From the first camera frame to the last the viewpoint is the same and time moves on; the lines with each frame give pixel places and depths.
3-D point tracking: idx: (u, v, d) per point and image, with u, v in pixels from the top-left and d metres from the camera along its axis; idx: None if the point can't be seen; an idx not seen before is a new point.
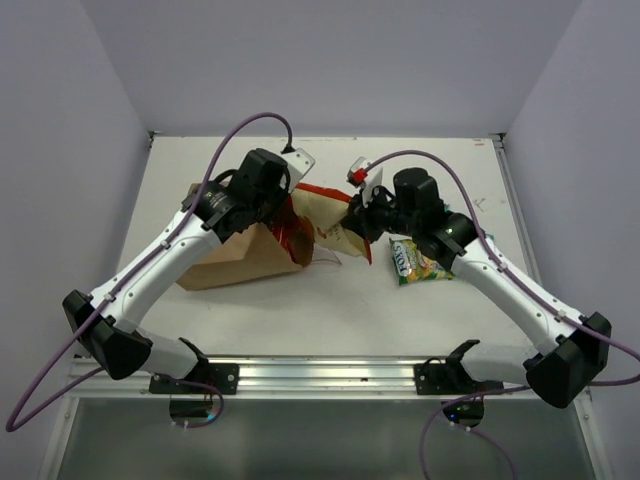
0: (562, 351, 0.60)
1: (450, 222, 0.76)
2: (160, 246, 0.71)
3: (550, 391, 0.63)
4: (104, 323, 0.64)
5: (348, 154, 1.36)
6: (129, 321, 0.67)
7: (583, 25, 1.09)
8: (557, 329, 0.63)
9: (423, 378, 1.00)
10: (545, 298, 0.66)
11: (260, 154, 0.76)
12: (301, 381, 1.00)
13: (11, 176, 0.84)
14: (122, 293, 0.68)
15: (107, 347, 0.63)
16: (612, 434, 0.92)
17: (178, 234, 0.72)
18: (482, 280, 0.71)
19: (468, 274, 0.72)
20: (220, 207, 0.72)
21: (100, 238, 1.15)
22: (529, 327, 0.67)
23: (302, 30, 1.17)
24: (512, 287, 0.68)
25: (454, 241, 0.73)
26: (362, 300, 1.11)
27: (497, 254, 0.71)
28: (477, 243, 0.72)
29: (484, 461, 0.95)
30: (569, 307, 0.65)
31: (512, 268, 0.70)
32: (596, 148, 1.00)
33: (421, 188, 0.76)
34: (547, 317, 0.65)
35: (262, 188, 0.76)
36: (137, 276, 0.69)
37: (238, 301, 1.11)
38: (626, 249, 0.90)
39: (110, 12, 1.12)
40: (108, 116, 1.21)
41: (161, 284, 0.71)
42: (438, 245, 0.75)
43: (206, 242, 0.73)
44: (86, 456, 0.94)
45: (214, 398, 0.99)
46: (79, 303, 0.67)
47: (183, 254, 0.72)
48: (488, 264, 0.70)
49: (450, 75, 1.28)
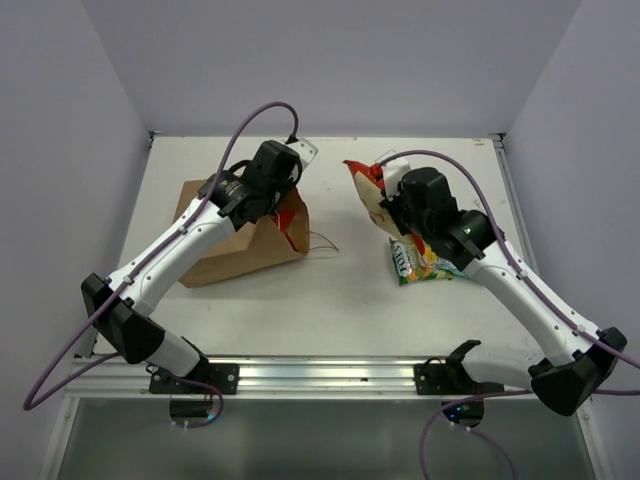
0: (579, 368, 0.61)
1: (464, 221, 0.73)
2: (177, 232, 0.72)
3: (558, 401, 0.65)
4: (122, 305, 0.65)
5: (348, 154, 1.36)
6: (146, 304, 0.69)
7: (583, 25, 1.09)
8: (575, 344, 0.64)
9: (423, 378, 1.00)
10: (564, 311, 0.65)
11: (274, 145, 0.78)
12: (301, 381, 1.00)
13: (9, 175, 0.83)
14: (140, 276, 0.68)
15: (125, 332, 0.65)
16: (612, 434, 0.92)
17: (195, 220, 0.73)
18: (498, 284, 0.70)
19: (481, 277, 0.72)
20: (235, 195, 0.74)
21: (100, 238, 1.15)
22: (543, 337, 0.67)
23: (302, 29, 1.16)
24: (529, 297, 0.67)
25: (472, 242, 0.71)
26: (362, 300, 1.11)
27: (517, 260, 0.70)
28: (496, 246, 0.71)
29: (484, 460, 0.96)
30: (588, 323, 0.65)
31: (531, 275, 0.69)
32: (596, 149, 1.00)
33: (431, 186, 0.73)
34: (565, 331, 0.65)
35: (275, 177, 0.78)
36: (155, 260, 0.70)
37: (239, 300, 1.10)
38: (627, 250, 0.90)
39: (109, 10, 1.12)
40: (108, 115, 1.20)
41: (177, 269, 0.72)
42: (454, 245, 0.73)
43: (222, 229, 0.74)
44: (85, 457, 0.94)
45: (214, 398, 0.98)
46: (97, 284, 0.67)
47: (200, 241, 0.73)
48: (507, 271, 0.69)
49: (451, 76, 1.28)
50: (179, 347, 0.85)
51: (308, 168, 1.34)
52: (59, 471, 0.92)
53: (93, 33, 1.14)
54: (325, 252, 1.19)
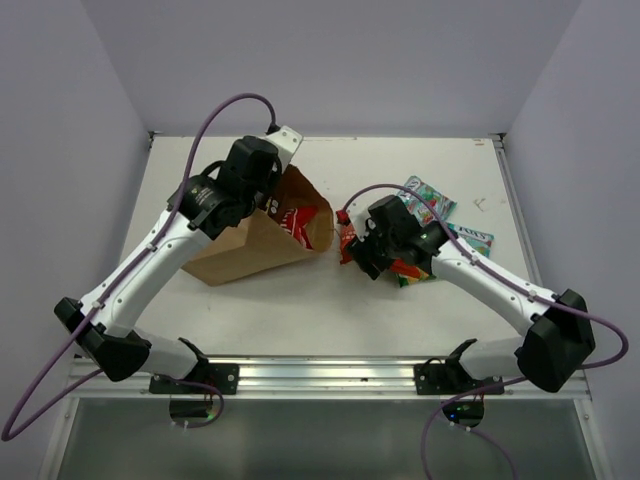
0: (537, 327, 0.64)
1: (423, 228, 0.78)
2: (146, 249, 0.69)
3: (543, 375, 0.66)
4: (94, 332, 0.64)
5: (348, 154, 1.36)
6: (121, 327, 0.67)
7: (582, 26, 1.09)
8: (531, 308, 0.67)
9: (423, 378, 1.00)
10: (518, 284, 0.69)
11: (248, 143, 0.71)
12: (301, 381, 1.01)
13: (10, 177, 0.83)
14: (111, 300, 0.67)
15: (100, 355, 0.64)
16: (612, 434, 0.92)
17: (164, 235, 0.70)
18: (455, 274, 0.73)
19: (444, 273, 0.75)
20: (206, 204, 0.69)
21: (100, 238, 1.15)
22: (508, 313, 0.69)
23: (302, 30, 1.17)
24: (488, 281, 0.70)
25: (428, 244, 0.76)
26: (362, 299, 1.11)
27: (470, 250, 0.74)
28: (449, 244, 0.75)
29: (483, 460, 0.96)
30: (545, 290, 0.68)
31: (484, 259, 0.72)
32: (595, 150, 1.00)
33: (388, 207, 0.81)
34: (521, 299, 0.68)
35: (251, 179, 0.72)
36: (126, 281, 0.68)
37: (239, 299, 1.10)
38: (627, 251, 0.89)
39: (110, 12, 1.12)
40: (108, 116, 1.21)
41: (151, 288, 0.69)
42: (416, 252, 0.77)
43: (193, 242, 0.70)
44: (85, 457, 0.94)
45: (214, 398, 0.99)
46: (70, 310, 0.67)
47: (171, 257, 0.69)
48: (461, 260, 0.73)
49: (450, 76, 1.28)
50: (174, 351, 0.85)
51: (308, 168, 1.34)
52: (59, 471, 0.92)
53: (93, 33, 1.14)
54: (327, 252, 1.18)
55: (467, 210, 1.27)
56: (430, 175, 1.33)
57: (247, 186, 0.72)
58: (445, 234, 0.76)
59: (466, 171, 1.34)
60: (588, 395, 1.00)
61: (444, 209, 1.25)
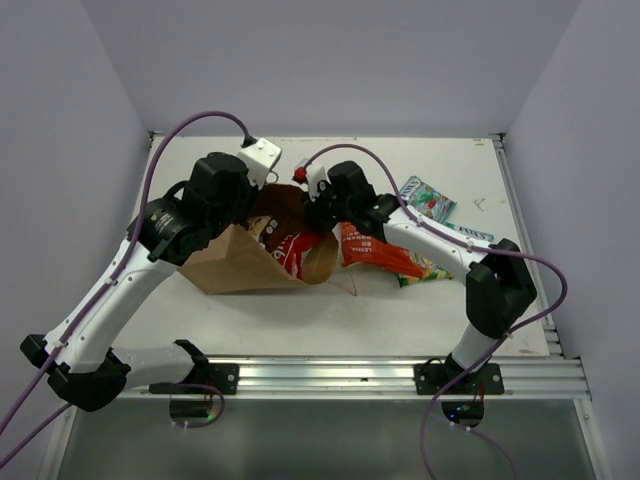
0: (474, 273, 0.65)
1: (380, 201, 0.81)
2: (106, 284, 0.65)
3: (489, 324, 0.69)
4: (58, 372, 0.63)
5: (349, 154, 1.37)
6: (87, 363, 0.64)
7: (582, 24, 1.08)
8: (469, 258, 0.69)
9: (423, 378, 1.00)
10: (458, 237, 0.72)
11: (212, 164, 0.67)
12: (301, 381, 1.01)
13: (11, 178, 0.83)
14: (74, 337, 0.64)
15: (67, 394, 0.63)
16: (612, 436, 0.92)
17: (124, 267, 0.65)
18: (405, 238, 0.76)
19: (394, 238, 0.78)
20: (166, 232, 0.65)
21: (100, 238, 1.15)
22: (451, 267, 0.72)
23: (301, 30, 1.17)
24: (430, 238, 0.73)
25: (380, 214, 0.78)
26: (362, 301, 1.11)
27: (417, 213, 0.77)
28: (399, 211, 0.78)
29: (484, 460, 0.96)
30: (480, 240, 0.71)
31: (429, 221, 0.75)
32: (595, 149, 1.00)
33: (350, 176, 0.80)
34: (460, 250, 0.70)
35: (216, 201, 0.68)
36: (88, 317, 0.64)
37: (239, 299, 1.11)
38: (626, 251, 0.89)
39: (109, 12, 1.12)
40: (108, 116, 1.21)
41: (116, 322, 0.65)
42: (371, 223, 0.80)
43: (156, 272, 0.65)
44: (85, 457, 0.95)
45: (214, 398, 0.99)
46: (34, 349, 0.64)
47: (132, 290, 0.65)
48: (408, 224, 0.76)
49: (450, 75, 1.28)
50: (165, 360, 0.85)
51: None
52: (59, 471, 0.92)
53: (93, 33, 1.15)
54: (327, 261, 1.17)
55: (467, 210, 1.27)
56: (429, 174, 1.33)
57: (213, 208, 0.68)
58: (398, 203, 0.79)
59: (466, 170, 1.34)
60: (588, 395, 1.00)
61: (444, 209, 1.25)
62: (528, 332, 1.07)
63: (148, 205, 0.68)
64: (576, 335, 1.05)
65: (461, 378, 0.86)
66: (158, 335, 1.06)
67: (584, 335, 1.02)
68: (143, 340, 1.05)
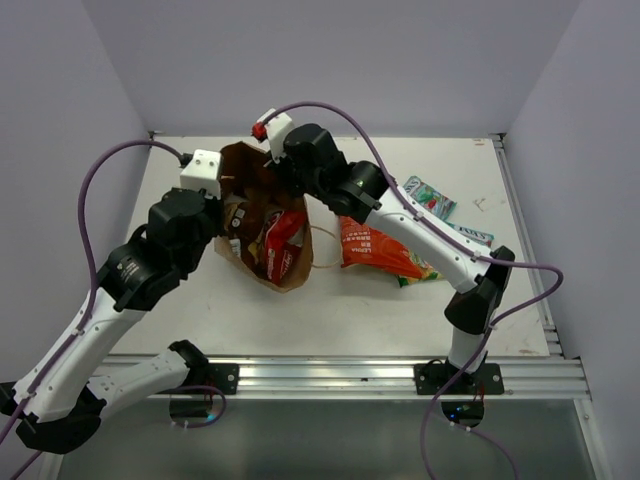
0: (481, 290, 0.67)
1: (356, 175, 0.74)
2: (72, 335, 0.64)
3: (469, 325, 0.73)
4: (26, 422, 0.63)
5: (348, 153, 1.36)
6: (56, 411, 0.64)
7: (582, 23, 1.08)
8: (474, 268, 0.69)
9: (423, 378, 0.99)
10: (459, 242, 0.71)
11: (166, 209, 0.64)
12: (301, 382, 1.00)
13: (12, 179, 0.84)
14: (41, 388, 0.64)
15: (40, 440, 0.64)
16: (612, 435, 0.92)
17: (90, 317, 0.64)
18: (398, 230, 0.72)
19: (383, 227, 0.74)
20: (133, 280, 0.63)
21: (100, 238, 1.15)
22: (448, 270, 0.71)
23: (301, 30, 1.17)
24: (428, 236, 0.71)
25: (366, 193, 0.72)
26: (362, 300, 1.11)
27: (412, 203, 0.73)
28: (389, 194, 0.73)
29: (483, 460, 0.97)
30: (481, 248, 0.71)
31: (427, 215, 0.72)
32: (595, 147, 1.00)
33: (316, 142, 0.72)
34: (464, 259, 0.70)
35: (178, 243, 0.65)
36: (54, 367, 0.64)
37: (239, 298, 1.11)
38: (627, 250, 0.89)
39: (108, 11, 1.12)
40: (108, 116, 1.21)
41: (84, 370, 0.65)
42: (350, 200, 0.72)
43: (123, 320, 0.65)
44: (86, 456, 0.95)
45: (214, 398, 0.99)
46: (3, 399, 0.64)
47: (100, 339, 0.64)
48: (404, 216, 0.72)
49: (450, 75, 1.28)
50: (153, 379, 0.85)
51: None
52: (59, 471, 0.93)
53: (93, 34, 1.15)
54: (328, 261, 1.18)
55: (467, 210, 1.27)
56: (429, 175, 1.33)
57: (176, 251, 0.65)
58: (386, 182, 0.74)
59: (466, 171, 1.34)
60: (588, 395, 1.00)
61: (444, 209, 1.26)
62: (528, 332, 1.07)
63: (115, 250, 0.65)
64: (577, 335, 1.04)
65: (458, 376, 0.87)
66: (158, 336, 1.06)
67: (585, 334, 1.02)
68: (144, 341, 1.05)
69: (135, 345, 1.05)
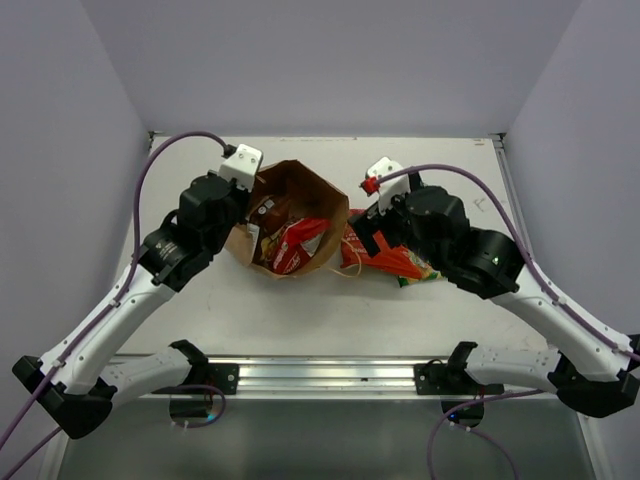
0: (625, 388, 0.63)
1: (483, 244, 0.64)
2: (109, 305, 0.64)
3: (591, 408, 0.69)
4: (53, 392, 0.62)
5: (350, 154, 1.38)
6: (83, 384, 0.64)
7: (583, 24, 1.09)
8: (615, 362, 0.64)
9: (423, 378, 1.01)
10: (599, 331, 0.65)
11: (196, 193, 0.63)
12: (302, 381, 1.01)
13: (12, 179, 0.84)
14: (72, 357, 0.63)
15: (62, 415, 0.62)
16: (611, 435, 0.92)
17: (128, 290, 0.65)
18: (534, 314, 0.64)
19: (515, 308, 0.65)
20: (170, 258, 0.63)
21: (100, 239, 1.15)
22: (580, 358, 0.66)
23: (301, 30, 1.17)
24: (568, 324, 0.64)
25: (504, 274, 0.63)
26: (362, 301, 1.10)
27: (549, 282, 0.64)
28: (526, 273, 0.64)
29: (484, 461, 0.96)
30: (620, 337, 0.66)
31: (568, 299, 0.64)
32: (596, 147, 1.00)
33: (449, 213, 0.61)
34: (606, 352, 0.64)
35: (208, 226, 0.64)
36: (88, 338, 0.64)
37: (239, 298, 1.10)
38: (628, 251, 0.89)
39: (108, 11, 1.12)
40: (108, 115, 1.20)
41: (115, 344, 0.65)
42: (482, 277, 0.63)
43: (157, 297, 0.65)
44: (85, 457, 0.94)
45: (214, 398, 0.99)
46: (29, 370, 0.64)
47: (135, 312, 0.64)
48: (543, 299, 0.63)
49: (450, 75, 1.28)
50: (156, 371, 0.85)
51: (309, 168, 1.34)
52: (58, 471, 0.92)
53: (92, 33, 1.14)
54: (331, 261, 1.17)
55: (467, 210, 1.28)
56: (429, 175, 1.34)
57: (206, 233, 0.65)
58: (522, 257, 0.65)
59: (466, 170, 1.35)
60: None
61: None
62: (527, 332, 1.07)
63: (150, 234, 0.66)
64: None
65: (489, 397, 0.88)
66: (157, 336, 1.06)
67: None
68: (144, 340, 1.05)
69: (136, 343, 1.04)
